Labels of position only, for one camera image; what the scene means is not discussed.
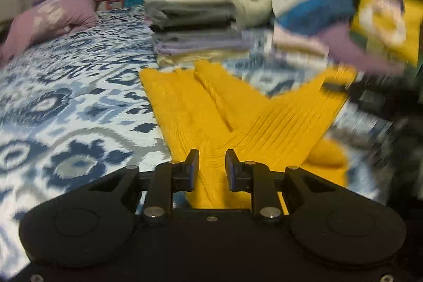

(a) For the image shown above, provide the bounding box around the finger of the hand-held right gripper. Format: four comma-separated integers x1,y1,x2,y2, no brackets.
321,79,352,96

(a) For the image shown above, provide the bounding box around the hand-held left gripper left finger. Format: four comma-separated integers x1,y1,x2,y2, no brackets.
86,149,201,225

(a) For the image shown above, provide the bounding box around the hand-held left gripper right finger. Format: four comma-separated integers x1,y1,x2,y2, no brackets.
225,149,335,225

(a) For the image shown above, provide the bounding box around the yellow knit garment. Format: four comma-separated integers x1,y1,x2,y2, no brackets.
139,61,360,210

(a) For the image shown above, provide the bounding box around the pile of unfolded clothes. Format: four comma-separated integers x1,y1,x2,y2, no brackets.
215,0,407,77

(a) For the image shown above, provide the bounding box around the stack of folded clothes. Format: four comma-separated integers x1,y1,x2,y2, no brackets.
144,0,256,68

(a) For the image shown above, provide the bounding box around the yellow printed cushion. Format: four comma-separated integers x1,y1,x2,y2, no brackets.
350,0,423,67

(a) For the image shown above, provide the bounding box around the blue white patterned blanket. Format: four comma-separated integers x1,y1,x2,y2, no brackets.
0,6,407,272

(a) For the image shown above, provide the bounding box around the pink pillow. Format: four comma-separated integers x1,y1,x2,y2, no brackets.
0,0,99,63

